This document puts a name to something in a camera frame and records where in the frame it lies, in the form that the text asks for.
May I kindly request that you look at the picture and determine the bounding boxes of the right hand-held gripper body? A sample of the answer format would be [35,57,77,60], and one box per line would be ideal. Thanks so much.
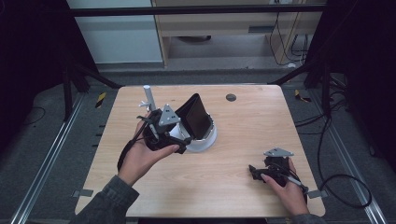
[262,147,297,188]

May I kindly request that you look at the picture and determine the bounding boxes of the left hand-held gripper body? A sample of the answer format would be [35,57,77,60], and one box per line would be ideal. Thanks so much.
[136,104,189,153]

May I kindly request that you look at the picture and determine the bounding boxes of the black wallet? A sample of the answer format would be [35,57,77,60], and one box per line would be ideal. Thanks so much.
[174,92,213,141]

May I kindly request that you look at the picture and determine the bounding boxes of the person's left hand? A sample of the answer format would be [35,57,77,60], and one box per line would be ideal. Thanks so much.
[117,119,181,188]

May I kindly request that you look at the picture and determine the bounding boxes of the person's right hand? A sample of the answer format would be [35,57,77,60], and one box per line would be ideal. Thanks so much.
[260,159,310,217]

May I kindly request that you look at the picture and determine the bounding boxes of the white tree-shaped stand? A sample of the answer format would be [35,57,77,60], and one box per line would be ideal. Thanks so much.
[138,84,219,153]

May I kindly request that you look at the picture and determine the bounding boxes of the grey tape strip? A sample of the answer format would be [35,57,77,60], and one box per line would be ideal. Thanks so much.
[71,189,94,199]
[306,189,329,200]

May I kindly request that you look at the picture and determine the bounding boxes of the yellow and black tape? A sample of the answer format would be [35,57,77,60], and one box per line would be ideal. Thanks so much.
[293,89,313,104]
[94,91,107,109]

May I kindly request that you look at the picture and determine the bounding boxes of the black metal stand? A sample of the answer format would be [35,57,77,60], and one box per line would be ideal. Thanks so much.
[61,58,124,123]
[268,58,333,119]

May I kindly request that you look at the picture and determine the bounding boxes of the white cabinet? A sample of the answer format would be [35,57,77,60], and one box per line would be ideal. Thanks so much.
[64,0,163,65]

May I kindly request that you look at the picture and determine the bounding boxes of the light wooden desk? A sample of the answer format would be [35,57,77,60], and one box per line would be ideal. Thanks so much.
[150,0,329,68]

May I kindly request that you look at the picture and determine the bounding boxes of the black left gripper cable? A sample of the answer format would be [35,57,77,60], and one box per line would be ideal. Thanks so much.
[117,115,154,172]

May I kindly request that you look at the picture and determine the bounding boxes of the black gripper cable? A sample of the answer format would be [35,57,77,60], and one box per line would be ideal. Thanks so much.
[117,115,154,172]
[281,115,374,209]

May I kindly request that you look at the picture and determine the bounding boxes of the aluminium floor rail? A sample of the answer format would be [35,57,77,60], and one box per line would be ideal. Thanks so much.
[309,89,389,224]
[8,92,87,224]

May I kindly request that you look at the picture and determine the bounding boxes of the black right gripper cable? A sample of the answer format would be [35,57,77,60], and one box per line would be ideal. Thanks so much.
[281,115,374,209]

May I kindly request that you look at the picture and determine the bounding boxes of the black floor cable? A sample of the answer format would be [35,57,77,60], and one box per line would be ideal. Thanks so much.
[25,105,47,126]

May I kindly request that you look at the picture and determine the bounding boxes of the black hanging cables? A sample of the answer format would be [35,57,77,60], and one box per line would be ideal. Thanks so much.
[268,11,310,67]

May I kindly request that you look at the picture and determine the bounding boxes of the black horizontal frame bar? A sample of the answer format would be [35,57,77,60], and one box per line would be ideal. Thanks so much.
[67,4,327,18]

